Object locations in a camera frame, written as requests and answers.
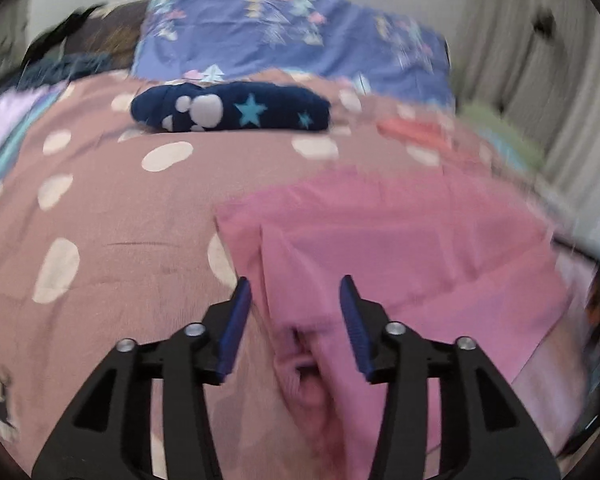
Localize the dark teal fleece blanket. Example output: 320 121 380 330
19 54 113 88

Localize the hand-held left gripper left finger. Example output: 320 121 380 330
30 275 254 480

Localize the folded coral garment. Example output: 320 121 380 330
376 116 463 155

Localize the brown polka-dot blanket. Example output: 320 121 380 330
0 70 600 480

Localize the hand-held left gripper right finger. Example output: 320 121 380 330
338 274 565 480

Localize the grey pleated curtain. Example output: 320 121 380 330
447 0 600 256

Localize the green pillow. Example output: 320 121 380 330
457 101 548 173

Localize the brown branch-print cover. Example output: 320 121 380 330
67 1 151 68

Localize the light blue deer-print sheet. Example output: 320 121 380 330
0 82 76 206

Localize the purple tree-print sheet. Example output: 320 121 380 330
129 0 455 107

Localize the black floor lamp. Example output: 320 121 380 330
536 6 557 38

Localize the folded lavender cloth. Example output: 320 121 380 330
0 86 53 163

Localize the folded navy star-print garment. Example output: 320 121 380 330
130 81 333 134

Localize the pink long-sleeved garment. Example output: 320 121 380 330
213 164 583 480

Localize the black garment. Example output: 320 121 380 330
24 4 107 63

